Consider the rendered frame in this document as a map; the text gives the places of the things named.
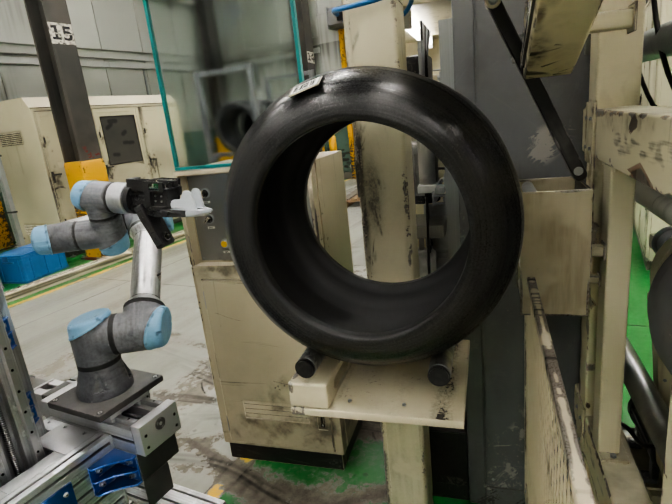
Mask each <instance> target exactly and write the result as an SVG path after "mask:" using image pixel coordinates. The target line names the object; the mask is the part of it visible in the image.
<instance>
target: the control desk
mask: <svg viewBox="0 0 672 504"><path fill-rule="evenodd" d="M230 167H231V166H229V167H217V168H205V169H193V170H180V171H176V172H173V177H174V178H180V183H181V186H182V193H183V191H186V190H187V191H190V192H191V190H192V189H193V188H197V189H199V190H200V193H201V196H202V199H203V203H204V205H205V206H206V207H208V208H211V209H212V212H211V213H209V214H207V215H205V216H198V217H181V218H182V223H183V228H184V233H185V239H186V244H187V249H188V254H189V259H190V264H191V265H192V267H191V268H192V274H193V279H194V284H195V289H196V294H197V299H198V305H199V310H200V315H201V320H202V325H203V330H204V335H205V341H206V346H207V351H208V356H209V361H210V366H211V372H212V377H213V382H214V387H215V392H216V397H217V403H218V408H219V413H220V418H221V423H222V428H223V433H224V439H225V442H229V443H230V448H231V454H232V457H240V458H248V459H256V460H264V461H273V462H281V463H289V464H298V465H306V466H314V467H323V468H331V469H339V470H344V469H345V467H346V464H347V461H348V459H349V456H350V454H351V451H352V448H353V446H354V443H355V441H356V438H357V435H358V433H359V430H360V428H361V425H362V422H363V420H353V419H342V418H330V417H319V416H308V415H296V414H292V409H291V407H292V405H291V400H290V394H289V387H288V383H289V381H290V380H291V379H292V377H293V376H294V374H295V373H296V370H295V364H296V363H297V361H298V359H299V358H300V357H301V355H302V354H303V353H304V351H305V350H306V348H307V347H306V346H304V345H302V344H301V343H299V342H297V341H296V340H294V339H293V338H291V337H290V336H289V335H287V334H286V333H285V332H283V331H282V330H281V329H280V328H279V327H277V326H276V325H275V324H274V323H273V322H272V321H271V320H270V319H269V318H268V317H267V316H266V315H265V314H264V313H263V312H262V310H261V309H260V308H259V307H258V305H257V304H256V303H255V302H254V300H253V299H252V297H251V296H250V294H249V293H248V291H247V290H246V288H245V286H244V284H243V283H242V281H241V279H240V277H239V275H238V273H237V270H236V268H235V265H234V263H233V260H232V257H231V254H230V251H229V247H228V243H227V238H226V232H225V224H224V196H225V188H226V182H227V178H228V174H229V170H230ZM307 209H308V215H309V219H310V222H311V225H312V228H313V230H314V232H315V234H316V236H317V238H318V240H319V242H320V243H321V245H322V246H323V247H324V249H325V250H326V251H327V252H328V254H329V255H330V256H331V257H332V258H333V259H334V260H335V261H337V262H338V263H339V264H340V265H342V266H343V267H344V268H346V269H347V270H349V271H351V272H353V273H354V271H353V261H352V251H351V241H350V231H349V221H348V211H347V201H346V191H345V181H344V171H343V161H342V151H341V150H339V151H327V152H319V154H318V156H317V157H316V159H315V161H314V164H313V166H312V169H311V171H310V175H309V179H308V184H307Z"/></svg>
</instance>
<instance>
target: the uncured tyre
mask: <svg viewBox="0 0 672 504"><path fill-rule="evenodd" d="M319 76H322V78H321V81H320V83H319V85H317V86H314V87H312V88H310V89H307V90H305V91H303V92H300V93H298V94H295V95H293V96H291V97H289V94H290V92H291V90H292V89H293V88H294V87H296V86H298V85H301V84H303V83H305V82H308V81H310V80H312V79H315V78H317V77H319ZM296 86H294V87H292V88H291V89H289V90H288V91H286V92H285V93H284V94H282V95H281V96H280V97H278V98H277V99H276V100H275V101H274V102H273V103H272V104H271V105H269V106H268V107H267V108H266V109H265V110H264V111H263V112H262V114H261V115H260V116H259V117H258V118H257V119H256V120H255V122H254V123H253V124H252V125H251V127H250V128H249V130H248V131H247V133H246V134H245V136H244V137H243V139H242V141H241V143H240V145H239V147H238V149H237V151H236V153H235V156H234V158H233V161H232V164H231V167H230V170H229V174H228V178H227V182H226V188H225V196H224V224H225V232H226V238H227V243H228V247H229V251H230V254H231V257H232V260H233V263H234V265H235V268H236V270H237V273H238V275H239V277H240V279H241V281H242V283H243V284H244V286H245V288H246V290H247V291H248V293H249V294H250V296H251V297H252V299H253V300H254V302H255V303H256V304H257V305H258V307H259V308H260V309H261V310H262V312H263V313H264V314H265V315H266V316H267V317H268V318H269V319H270V320H271V321H272V322H273V323H274V324H275V325H276V326H277V327H279V328H280V329H281V330H282V331H283V332H285V333H286V334H287V335H289V336H290V337H291V338H293V339H294V340H296V341H297V342H299V343H301V344H302V345H304V346H306V347H308V348H310V349H312V350H314V351H316V352H318V353H320V354H323V355H325V356H328V357H331V358H334V359H337V360H341V361H344V362H349V363H354V364H361V365H371V366H389V365H399V364H406V363H411V362H415V361H419V360H422V359H425V358H428V357H431V356H434V355H436V354H438V353H441V352H443V351H445V350H447V349H449V348H450V347H452V346H454V345H455V344H457V343H459V342H460V341H461V340H463V339H464V338H466V337H467V336H468V335H469V334H471V333H472V332H473V331H474V330H475V329H476V328H477V327H478V326H479V325H480V324H481V323H482V322H483V321H484V320H485V319H486V318H487V317H488V316H489V315H490V314H491V312H492V311H493V310H494V309H495V308H496V306H497V305H498V303H499V302H500V301H501V299H502V297H503V296H504V294H505V293H506V291H507V289H508V287H509V285H510V283H511V281H512V279H513V276H514V274H515V271H516V268H517V265H518V262H519V259H520V255H521V250H522V245H523V238H524V204H523V197H522V192H521V187H520V183H519V179H518V176H517V173H516V170H515V167H514V165H513V162H512V160H511V157H510V155H509V152H508V150H507V148H506V146H505V144H504V142H503V140H502V138H501V136H500V135H499V133H498V132H497V130H496V129H495V127H494V126H493V124H492V123H491V122H490V121H489V119H488V118H487V117H486V116H485V115H484V114H483V113H482V111H481V110H480V109H479V108H477V107H476V106H475V105H474V104H473V103H472V102H471V101H470V100H468V99H467V98H466V97H464V96H463V95H462V94H460V93H459V92H457V91H455V90H454V89H452V88H450V87H449V86H447V85H445V84H443V83H441V82H438V81H436V80H433V79H431V78H428V77H425V76H422V75H420V74H417V73H413V72H410V71H406V70H402V69H398V68H392V67H384V66H353V67H346V68H340V69H335V70H331V71H328V72H325V73H322V74H319V75H316V76H314V77H311V78H309V79H307V80H305V81H303V82H301V83H299V84H297V85H296ZM356 121H366V122H373V123H378V124H382V125H385V126H389V127H392V128H394V129H397V130H399V131H401V132H403V133H405V134H407V135H409V136H411V137H413V138H414V139H416V140H417V141H419V142H420V143H422V144H423V145H424V146H425V147H427V148H428V149H429V150H430V151H431V152H432V153H433V154H434V155H435V156H436V157H437V158H438V159H439V160H440V161H441V162H442V163H443V164H444V166H445V167H446V168H447V170H448V171H449V172H450V174H451V175H452V177H453V179H454V180H455V182H456V184H457V186H458V188H459V190H460V192H461V195H462V197H463V200H464V203H465V207H466V210H467V215H468V220H469V231H468V234H467V236H466V238H465V240H464V242H463V243H462V245H461V246H460V248H459V249H458V251H457V252H456V253H455V254H454V255H453V257H452V258H451V259H450V260H449V261H447V262H446V263H445V264H444V265H443V266H441V267H440V268H438V269H437V270H435V271H434V272H432V273H430V274H428V275H426V276H423V277H421V278H418V279H414V280H410V281H405V282H380V281H374V280H370V279H367V278H364V277H361V276H359V275H357V274H355V273H353V272H351V271H349V270H347V269H346V268H344V267H343V266H342V265H340V264H339V263H338V262H337V261H335V260H334V259H333V258H332V257H331V256H330V255H329V254H328V252H327V251H326V250H325V249H324V247H323V246H322V245H321V243H320V242H319V240H318V238H317V236H316V234H315V232H314V230H313V228H312V225H311V222H310V219H309V215H308V209H307V184H308V179H309V175H310V171H311V169H312V166H313V164H314V161H315V159H316V157H317V156H318V154H319V152H320V151H321V149H322V148H323V147H324V145H325V144H326V143H327V142H328V141H329V140H330V139H331V138H332V137H333V136H334V135H335V134H336V133H338V132H339V131H340V130H342V129H343V128H345V127H346V126H348V125H350V124H352V123H354V122H356Z"/></svg>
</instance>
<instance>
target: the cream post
mask: <svg viewBox="0 0 672 504"><path fill-rule="evenodd" d="M342 12H343V24H344V34H345V45H346V56H347V66H348V67H353V66H384V67H392V68H398V69H402V70H406V71H407V61H406V45H405V29H404V13H403V0H382V1H379V2H376V3H373V4H369V5H366V6H362V7H358V8H354V9H350V10H346V11H342ZM353 131H354V141H355V151H356V163H357V175H358V185H359V196H360V206H361V213H362V229H363V240H364V250H365V261H366V272H367V279H370V280H374V281H380V282H405V281H410V280H414V279H418V278H420V273H419V256H418V240H417V224H416V208H415V191H414V175H413V159H412V143H411V136H409V135H407V134H405V133H403V132H401V131H399V130H397V129H394V128H392V127H389V126H385V125H382V124H378V123H373V122H366V121H356V122H354V123H353ZM380 424H381V433H382V437H383V452H384V467H385V478H386V486H387V495H388V504H433V498H432V494H433V484H432V467H431V451H430V435H429V426H422V425H410V424H399V423H388V422H380Z"/></svg>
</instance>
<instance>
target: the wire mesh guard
mask: <svg viewBox="0 0 672 504"><path fill-rule="evenodd" d="M527 285H528V290H529V295H530V299H531V315H524V451H525V488H524V494H525V504H596V503H595V499H594V495H593V492H592V488H591V484H590V480H589V477H588V473H587V469H586V466H585V462H584V458H583V454H582V451H581V447H580V443H579V439H578V436H577V432H576V428H575V425H574V421H573V417H572V413H571V410H570V406H569V402H568V398H567V395H566V391H565V387H564V383H563V380H562V376H561V372H560V369H559V365H558V361H557V357H556V354H555V350H554V346H553V342H552V339H551V335H550V331H549V327H548V324H547V320H546V316H545V313H544V309H543V305H542V301H541V298H540V294H539V290H538V286H537V283H536V279H535V277H527ZM544 366H545V372H544ZM546 375H547V380H546ZM548 384H549V391H548ZM542 386H543V392H542ZM550 393H551V401H550ZM550 410H551V412H550ZM552 410H553V411H552ZM555 416H556V424H555ZM540 418H541V421H540ZM552 420H553V428H552ZM557 432H558V435H557ZM552 438H553V440H552ZM560 440H561V449H560ZM547 443H548V449H547ZM557 445H558V453H557ZM545 447H546V452H545ZM554 448H555V455H554ZM543 450H544V453H543ZM563 454H564V463H563ZM549 455H550V460H549ZM547 459H548V460H547ZM560 460H561V468H560ZM557 464H558V470H557ZM554 466H555V472H554ZM551 468H552V472H551ZM549 471H550V474H549ZM567 472H568V482H567V478H566V476H567ZM563 474H564V483H563ZM541 478H542V480H541ZM559 479H560V482H559ZM556 480H557V483H556ZM551 483H552V488H551ZM526 484H527V490H528V499H526V493H525V490H526ZM570 486H571V491H572V501H571V497H570ZM566 489H567V498H566ZM562 490H563V495H564V497H563V498H562ZM559 493H560V500H559ZM553 495H554V500H553ZM556 495H557V501H556Z"/></svg>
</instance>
